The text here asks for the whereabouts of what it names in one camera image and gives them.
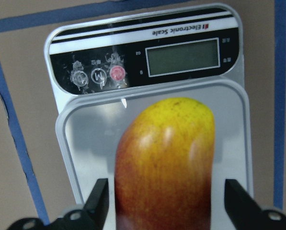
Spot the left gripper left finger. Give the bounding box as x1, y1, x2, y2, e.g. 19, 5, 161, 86
8, 178, 109, 230

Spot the red yellow mango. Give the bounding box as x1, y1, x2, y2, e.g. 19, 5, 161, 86
114, 97, 215, 230

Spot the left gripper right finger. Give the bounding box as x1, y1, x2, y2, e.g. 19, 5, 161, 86
224, 179, 286, 230

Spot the silver digital kitchen scale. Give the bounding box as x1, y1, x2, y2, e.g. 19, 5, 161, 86
44, 2, 254, 209

